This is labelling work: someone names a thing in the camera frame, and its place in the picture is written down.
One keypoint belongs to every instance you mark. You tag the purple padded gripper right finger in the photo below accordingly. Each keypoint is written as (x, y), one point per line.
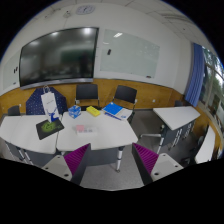
(153, 166)

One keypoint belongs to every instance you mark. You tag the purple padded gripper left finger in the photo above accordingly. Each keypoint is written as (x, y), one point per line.
(72, 166)

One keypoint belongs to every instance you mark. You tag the black green mouse pad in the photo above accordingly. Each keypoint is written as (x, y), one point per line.
(46, 128)

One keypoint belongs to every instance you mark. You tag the white centre table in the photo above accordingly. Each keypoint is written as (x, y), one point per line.
(106, 147)

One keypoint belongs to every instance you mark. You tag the white table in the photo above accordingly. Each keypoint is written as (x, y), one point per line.
(106, 147)
(20, 131)
(175, 120)
(206, 150)

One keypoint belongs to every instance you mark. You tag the blue tissue box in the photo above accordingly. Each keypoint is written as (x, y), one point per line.
(74, 111)

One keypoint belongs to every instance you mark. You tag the white far right table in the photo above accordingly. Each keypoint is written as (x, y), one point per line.
(206, 150)

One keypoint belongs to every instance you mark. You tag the yellow box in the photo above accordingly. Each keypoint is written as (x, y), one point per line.
(93, 111)

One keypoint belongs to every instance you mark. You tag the white left table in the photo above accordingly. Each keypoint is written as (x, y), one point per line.
(20, 131)

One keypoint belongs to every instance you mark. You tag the white paper gift bag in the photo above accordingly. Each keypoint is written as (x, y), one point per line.
(49, 104)

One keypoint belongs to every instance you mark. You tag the blue notebook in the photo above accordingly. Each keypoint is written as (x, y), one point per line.
(112, 109)

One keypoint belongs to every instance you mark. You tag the black chair left of centre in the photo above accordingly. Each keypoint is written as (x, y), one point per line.
(87, 92)

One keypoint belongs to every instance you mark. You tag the black chair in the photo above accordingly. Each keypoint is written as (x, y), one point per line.
(127, 94)
(87, 92)

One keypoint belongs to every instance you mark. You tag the black chair right of centre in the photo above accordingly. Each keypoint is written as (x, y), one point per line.
(127, 94)

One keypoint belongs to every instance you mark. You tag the dark chair far left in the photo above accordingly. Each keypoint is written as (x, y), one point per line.
(14, 111)

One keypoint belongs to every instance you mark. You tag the blue window curtain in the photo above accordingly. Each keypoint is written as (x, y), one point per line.
(194, 88)

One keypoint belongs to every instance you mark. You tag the left glass whiteboard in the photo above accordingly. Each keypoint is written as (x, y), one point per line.
(11, 72)

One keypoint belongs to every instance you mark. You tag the glass whiteboard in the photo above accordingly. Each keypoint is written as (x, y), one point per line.
(11, 72)
(126, 53)

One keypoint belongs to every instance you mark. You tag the right glass whiteboard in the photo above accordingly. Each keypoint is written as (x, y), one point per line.
(126, 53)

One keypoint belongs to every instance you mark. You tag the large black wall screen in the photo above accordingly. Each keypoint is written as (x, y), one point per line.
(64, 56)

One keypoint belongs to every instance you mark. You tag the round wall clock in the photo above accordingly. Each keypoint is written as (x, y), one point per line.
(85, 9)

